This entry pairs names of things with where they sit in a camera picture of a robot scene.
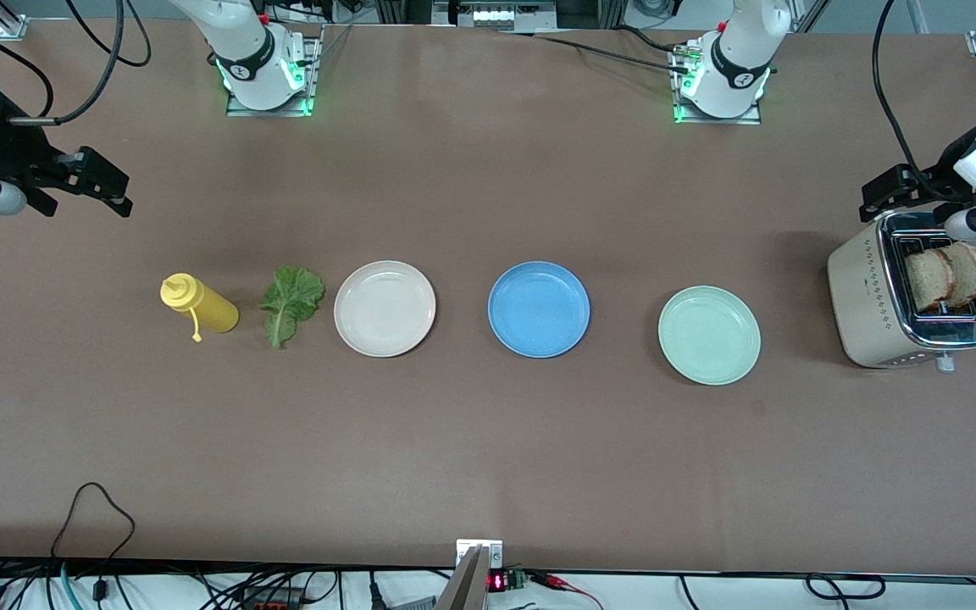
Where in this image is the toasted bread slice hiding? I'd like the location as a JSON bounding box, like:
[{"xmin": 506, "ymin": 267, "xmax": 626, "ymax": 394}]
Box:
[
  {"xmin": 905, "ymin": 248, "xmax": 957, "ymax": 313},
  {"xmin": 939, "ymin": 241, "xmax": 976, "ymax": 308}
]

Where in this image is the yellow mustard squeeze bottle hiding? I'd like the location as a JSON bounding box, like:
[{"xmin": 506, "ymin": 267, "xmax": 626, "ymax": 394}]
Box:
[{"xmin": 159, "ymin": 272, "xmax": 241, "ymax": 344}]

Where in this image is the green lettuce leaf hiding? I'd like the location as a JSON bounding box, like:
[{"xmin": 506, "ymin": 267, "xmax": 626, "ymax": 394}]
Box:
[{"xmin": 258, "ymin": 265, "xmax": 326, "ymax": 349}]

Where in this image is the mint green round plate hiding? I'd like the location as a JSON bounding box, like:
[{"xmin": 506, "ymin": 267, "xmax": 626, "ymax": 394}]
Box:
[{"xmin": 657, "ymin": 286, "xmax": 762, "ymax": 387}]

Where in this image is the beige round plate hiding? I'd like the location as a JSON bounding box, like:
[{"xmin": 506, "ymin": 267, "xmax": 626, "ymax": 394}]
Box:
[{"xmin": 333, "ymin": 259, "xmax": 437, "ymax": 358}]

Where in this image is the blue round plate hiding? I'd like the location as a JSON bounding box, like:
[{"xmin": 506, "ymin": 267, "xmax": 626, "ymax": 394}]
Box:
[{"xmin": 487, "ymin": 260, "xmax": 591, "ymax": 359}]

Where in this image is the beige chrome toaster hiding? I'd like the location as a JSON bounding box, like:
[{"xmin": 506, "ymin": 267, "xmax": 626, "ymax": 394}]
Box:
[{"xmin": 826, "ymin": 208, "xmax": 976, "ymax": 374}]

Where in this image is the white lit device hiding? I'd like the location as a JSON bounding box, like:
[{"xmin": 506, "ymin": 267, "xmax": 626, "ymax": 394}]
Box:
[{"xmin": 433, "ymin": 0, "xmax": 558, "ymax": 31}]

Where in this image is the red clip lead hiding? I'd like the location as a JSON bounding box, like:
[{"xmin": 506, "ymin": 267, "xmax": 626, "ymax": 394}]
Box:
[{"xmin": 530, "ymin": 572, "xmax": 606, "ymax": 610}]

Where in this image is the gray aluminium bar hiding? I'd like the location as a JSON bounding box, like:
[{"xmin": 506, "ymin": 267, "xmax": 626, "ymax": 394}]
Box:
[{"xmin": 433, "ymin": 545, "xmax": 491, "ymax": 610}]

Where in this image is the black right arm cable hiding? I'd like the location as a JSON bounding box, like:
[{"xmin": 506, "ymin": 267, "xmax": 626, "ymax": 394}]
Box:
[{"xmin": 0, "ymin": 0, "xmax": 153, "ymax": 128}]

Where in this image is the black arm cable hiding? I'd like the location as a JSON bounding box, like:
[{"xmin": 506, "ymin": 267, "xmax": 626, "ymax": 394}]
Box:
[
  {"xmin": 0, "ymin": 0, "xmax": 153, "ymax": 128},
  {"xmin": 872, "ymin": 0, "xmax": 963, "ymax": 200}
]

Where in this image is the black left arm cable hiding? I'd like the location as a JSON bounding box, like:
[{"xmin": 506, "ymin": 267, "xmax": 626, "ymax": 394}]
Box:
[{"xmin": 872, "ymin": 0, "xmax": 963, "ymax": 200}]

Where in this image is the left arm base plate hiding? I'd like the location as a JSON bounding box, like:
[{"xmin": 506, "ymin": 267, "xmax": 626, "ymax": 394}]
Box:
[{"xmin": 673, "ymin": 42, "xmax": 764, "ymax": 126}]

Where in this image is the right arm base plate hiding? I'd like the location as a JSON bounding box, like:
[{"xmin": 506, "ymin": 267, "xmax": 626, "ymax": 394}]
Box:
[{"xmin": 225, "ymin": 25, "xmax": 324, "ymax": 118}]

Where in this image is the thin black looped cable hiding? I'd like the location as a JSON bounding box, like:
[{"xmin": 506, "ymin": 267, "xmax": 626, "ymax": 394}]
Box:
[{"xmin": 52, "ymin": 483, "xmax": 136, "ymax": 564}]

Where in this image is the black base power cable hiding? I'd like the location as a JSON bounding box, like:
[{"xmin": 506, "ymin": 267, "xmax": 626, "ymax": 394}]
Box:
[{"xmin": 496, "ymin": 25, "xmax": 696, "ymax": 73}]

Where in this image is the black coiled cable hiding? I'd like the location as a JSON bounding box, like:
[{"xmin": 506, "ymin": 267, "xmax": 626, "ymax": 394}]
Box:
[{"xmin": 806, "ymin": 574, "xmax": 887, "ymax": 601}]

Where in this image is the teal cable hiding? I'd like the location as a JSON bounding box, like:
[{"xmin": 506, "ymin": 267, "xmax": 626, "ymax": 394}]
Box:
[{"xmin": 58, "ymin": 561, "xmax": 84, "ymax": 610}]

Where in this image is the silver camera mount bracket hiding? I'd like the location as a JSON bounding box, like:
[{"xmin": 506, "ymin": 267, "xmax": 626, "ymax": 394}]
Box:
[{"xmin": 456, "ymin": 539, "xmax": 504, "ymax": 570}]

